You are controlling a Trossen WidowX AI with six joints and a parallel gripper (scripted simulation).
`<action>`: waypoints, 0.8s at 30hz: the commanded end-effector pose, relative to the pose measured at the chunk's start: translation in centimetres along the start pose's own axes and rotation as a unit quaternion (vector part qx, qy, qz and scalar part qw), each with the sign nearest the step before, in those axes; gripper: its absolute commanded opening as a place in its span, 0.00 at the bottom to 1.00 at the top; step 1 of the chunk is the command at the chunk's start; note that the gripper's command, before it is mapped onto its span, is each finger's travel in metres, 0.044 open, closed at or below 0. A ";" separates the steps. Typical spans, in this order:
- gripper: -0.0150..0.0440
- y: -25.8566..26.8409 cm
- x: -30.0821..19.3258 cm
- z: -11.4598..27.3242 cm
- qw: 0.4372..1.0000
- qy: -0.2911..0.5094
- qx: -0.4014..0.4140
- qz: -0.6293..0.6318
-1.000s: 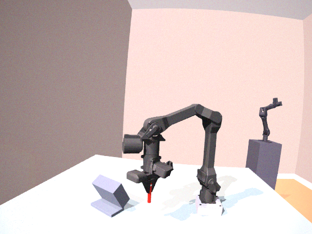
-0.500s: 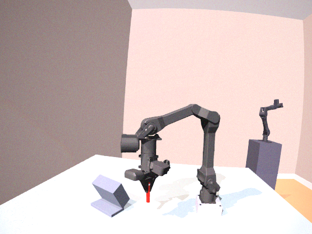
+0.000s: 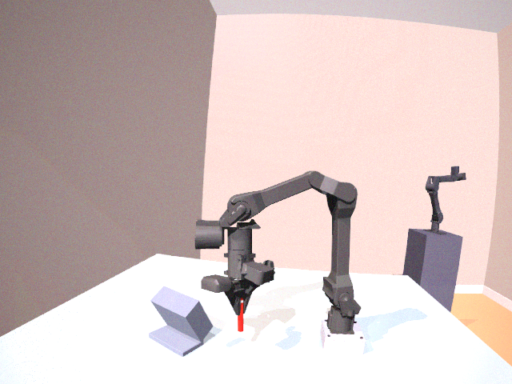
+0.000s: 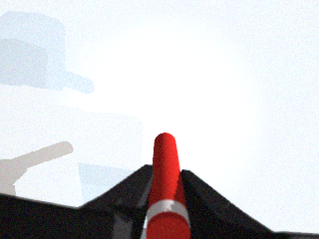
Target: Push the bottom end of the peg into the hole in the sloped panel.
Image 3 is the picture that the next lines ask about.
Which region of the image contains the dark red peg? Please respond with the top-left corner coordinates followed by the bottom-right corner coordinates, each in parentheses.
top-left (238, 298), bottom-right (244, 332)

